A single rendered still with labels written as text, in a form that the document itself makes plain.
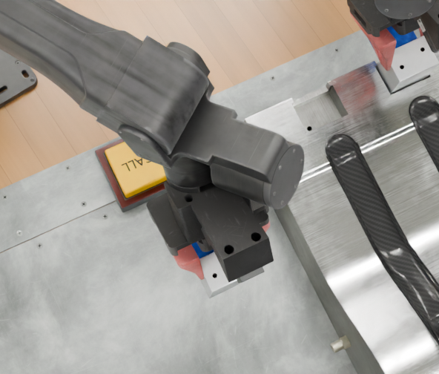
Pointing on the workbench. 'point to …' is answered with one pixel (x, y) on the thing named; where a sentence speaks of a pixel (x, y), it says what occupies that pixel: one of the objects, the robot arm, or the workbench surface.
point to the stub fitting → (340, 344)
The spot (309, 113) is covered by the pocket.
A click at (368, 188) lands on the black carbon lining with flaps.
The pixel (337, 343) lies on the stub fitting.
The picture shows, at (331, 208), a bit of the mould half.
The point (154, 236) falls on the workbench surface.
